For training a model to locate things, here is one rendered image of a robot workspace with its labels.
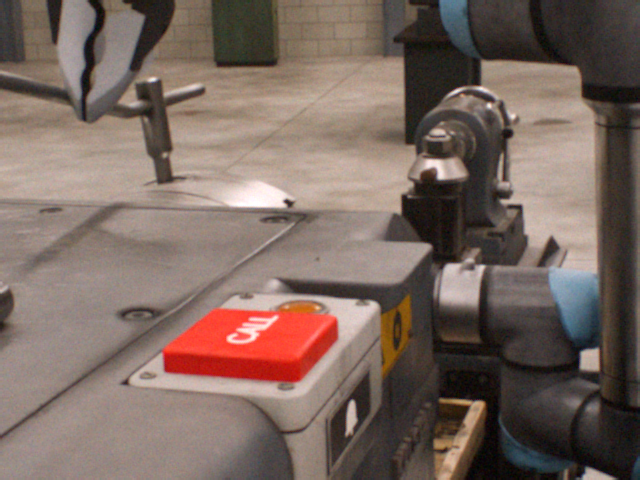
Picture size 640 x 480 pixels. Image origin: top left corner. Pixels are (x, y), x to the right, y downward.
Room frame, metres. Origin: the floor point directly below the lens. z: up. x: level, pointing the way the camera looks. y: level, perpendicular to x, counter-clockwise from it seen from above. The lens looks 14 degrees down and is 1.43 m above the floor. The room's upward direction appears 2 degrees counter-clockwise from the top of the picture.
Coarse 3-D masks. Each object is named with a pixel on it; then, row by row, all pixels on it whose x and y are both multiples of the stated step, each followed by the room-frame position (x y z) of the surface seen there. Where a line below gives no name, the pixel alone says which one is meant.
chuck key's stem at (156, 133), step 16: (144, 80) 1.01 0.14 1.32; (160, 80) 1.02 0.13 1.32; (144, 96) 1.01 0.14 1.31; (160, 96) 1.01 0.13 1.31; (160, 112) 1.01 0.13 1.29; (144, 128) 1.01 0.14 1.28; (160, 128) 1.01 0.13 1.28; (160, 144) 1.01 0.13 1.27; (160, 160) 1.01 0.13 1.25; (160, 176) 1.01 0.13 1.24
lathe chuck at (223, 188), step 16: (176, 176) 1.04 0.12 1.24; (192, 176) 1.03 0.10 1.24; (208, 176) 1.03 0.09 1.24; (224, 176) 1.03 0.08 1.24; (240, 176) 1.04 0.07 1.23; (128, 192) 0.99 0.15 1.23; (144, 192) 0.97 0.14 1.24; (176, 192) 0.97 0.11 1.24; (192, 192) 0.97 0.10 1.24; (208, 192) 0.97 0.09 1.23; (224, 192) 0.98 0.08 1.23; (240, 192) 0.99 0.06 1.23; (256, 192) 1.01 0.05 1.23; (272, 192) 1.02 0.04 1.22
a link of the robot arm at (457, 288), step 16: (448, 272) 1.15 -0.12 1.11; (464, 272) 1.15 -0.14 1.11; (480, 272) 1.14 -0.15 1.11; (448, 288) 1.13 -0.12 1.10; (464, 288) 1.13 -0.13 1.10; (448, 304) 1.13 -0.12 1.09; (464, 304) 1.12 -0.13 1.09; (448, 320) 1.13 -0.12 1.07; (464, 320) 1.12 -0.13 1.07; (448, 336) 1.14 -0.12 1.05; (464, 336) 1.13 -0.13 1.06
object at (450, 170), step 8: (416, 160) 1.58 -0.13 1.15; (424, 160) 1.57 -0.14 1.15; (432, 160) 1.56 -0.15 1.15; (440, 160) 1.56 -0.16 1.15; (448, 160) 1.56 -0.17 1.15; (456, 160) 1.57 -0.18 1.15; (416, 168) 1.57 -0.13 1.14; (424, 168) 1.56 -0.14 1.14; (440, 168) 1.55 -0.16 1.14; (448, 168) 1.56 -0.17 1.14; (456, 168) 1.56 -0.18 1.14; (464, 168) 1.58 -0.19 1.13; (408, 176) 1.58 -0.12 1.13; (416, 176) 1.56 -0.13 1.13; (440, 176) 1.55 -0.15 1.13; (448, 176) 1.55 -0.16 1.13; (456, 176) 1.55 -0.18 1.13; (464, 176) 1.56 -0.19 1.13; (432, 184) 1.55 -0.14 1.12; (440, 184) 1.55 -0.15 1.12
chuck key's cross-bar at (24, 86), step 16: (0, 80) 0.81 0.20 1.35; (16, 80) 0.83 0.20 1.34; (32, 80) 0.85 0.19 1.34; (32, 96) 0.85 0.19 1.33; (48, 96) 0.86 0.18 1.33; (64, 96) 0.88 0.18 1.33; (176, 96) 1.05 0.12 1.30; (192, 96) 1.09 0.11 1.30; (112, 112) 0.95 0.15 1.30; (128, 112) 0.97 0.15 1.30; (144, 112) 0.99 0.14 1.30
